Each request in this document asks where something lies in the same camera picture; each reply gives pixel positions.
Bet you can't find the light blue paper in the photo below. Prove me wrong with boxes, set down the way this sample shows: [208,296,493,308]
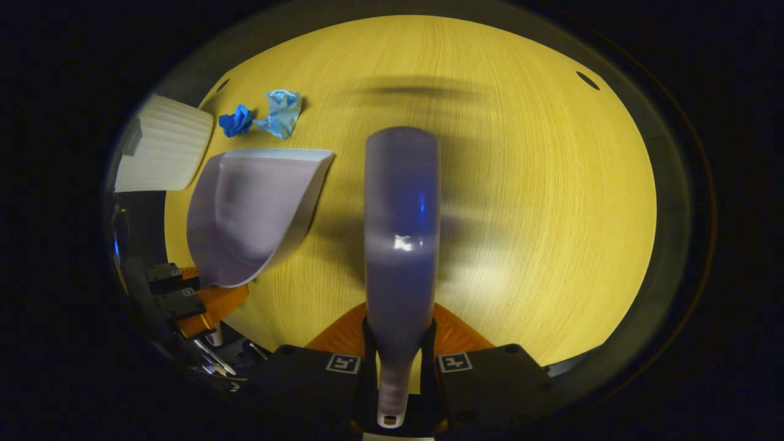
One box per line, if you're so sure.
[253,89,302,140]

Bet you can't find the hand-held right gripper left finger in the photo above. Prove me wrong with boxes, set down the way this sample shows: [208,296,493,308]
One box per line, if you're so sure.
[242,302,375,432]

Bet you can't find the pale purple plastic dustpan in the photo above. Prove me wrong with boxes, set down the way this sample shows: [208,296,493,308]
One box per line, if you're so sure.
[187,149,334,288]

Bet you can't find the white ribbed garbage bin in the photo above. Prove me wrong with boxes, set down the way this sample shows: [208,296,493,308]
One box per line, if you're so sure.
[115,95,214,192]

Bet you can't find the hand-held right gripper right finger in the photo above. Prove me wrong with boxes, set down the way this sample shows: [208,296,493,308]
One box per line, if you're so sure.
[423,303,555,429]

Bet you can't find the dark blue paper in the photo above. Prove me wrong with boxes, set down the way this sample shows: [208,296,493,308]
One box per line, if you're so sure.
[219,104,254,137]

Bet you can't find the wooden desktop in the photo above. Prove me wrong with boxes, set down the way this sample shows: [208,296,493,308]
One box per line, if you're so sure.
[164,15,657,368]

